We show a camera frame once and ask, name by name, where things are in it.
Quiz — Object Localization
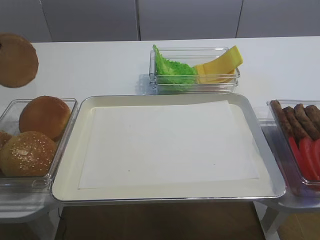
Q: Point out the brown bun bottom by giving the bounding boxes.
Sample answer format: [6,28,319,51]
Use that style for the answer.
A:
[0,33,39,88]

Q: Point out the green lettuce leaf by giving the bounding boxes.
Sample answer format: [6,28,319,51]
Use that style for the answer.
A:
[152,44,198,92]

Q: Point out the clear lettuce cheese container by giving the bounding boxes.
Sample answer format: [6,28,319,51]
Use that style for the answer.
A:
[149,47,240,95]

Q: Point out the white parchment paper sheet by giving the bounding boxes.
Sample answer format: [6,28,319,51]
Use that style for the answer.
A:
[79,100,259,189]

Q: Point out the silver metal baking tray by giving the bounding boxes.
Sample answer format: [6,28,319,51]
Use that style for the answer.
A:
[51,93,286,203]

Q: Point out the yellow cheese slices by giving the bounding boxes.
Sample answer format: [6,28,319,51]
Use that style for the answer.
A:
[194,45,243,84]

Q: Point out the plain smooth brown bun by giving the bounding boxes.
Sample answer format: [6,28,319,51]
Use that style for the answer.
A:
[19,96,71,142]

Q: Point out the leftmost brown meat patty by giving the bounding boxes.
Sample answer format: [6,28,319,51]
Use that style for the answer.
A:
[270,100,294,138]

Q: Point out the brown meat patty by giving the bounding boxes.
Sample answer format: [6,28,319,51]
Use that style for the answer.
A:
[294,103,320,141]
[282,106,309,144]
[304,105,320,131]
[270,100,294,138]

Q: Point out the clear plastic bun container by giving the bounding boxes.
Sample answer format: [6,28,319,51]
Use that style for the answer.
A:
[0,98,78,193]

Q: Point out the clear patty tomato container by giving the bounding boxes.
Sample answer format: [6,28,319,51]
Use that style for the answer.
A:
[265,100,320,198]

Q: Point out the sesame seed bun top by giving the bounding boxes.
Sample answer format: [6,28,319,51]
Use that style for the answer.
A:
[0,131,57,177]

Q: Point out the leftmost red tomato slice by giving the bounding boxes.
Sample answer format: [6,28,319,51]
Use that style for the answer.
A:
[288,136,311,180]

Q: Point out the red tomato slice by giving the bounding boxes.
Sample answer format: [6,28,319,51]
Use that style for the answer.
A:
[288,136,311,180]
[311,139,320,178]
[299,137,320,181]

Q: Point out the rightmost brown meat patty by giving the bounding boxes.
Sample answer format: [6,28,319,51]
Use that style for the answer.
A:
[304,105,320,131]

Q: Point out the small bun at left edge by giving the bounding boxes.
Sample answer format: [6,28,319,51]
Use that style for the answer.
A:
[0,130,13,149]

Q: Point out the black cable under table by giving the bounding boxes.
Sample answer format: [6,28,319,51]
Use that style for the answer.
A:
[57,207,67,240]

